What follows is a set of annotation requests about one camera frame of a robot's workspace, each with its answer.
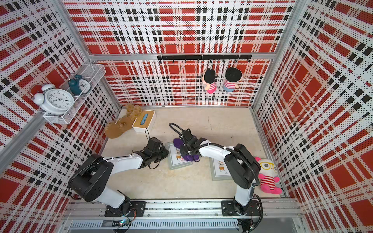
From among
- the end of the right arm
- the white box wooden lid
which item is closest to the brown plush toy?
the white box wooden lid

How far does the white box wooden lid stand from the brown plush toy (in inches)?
0.8

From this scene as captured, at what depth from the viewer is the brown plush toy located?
3.24 ft
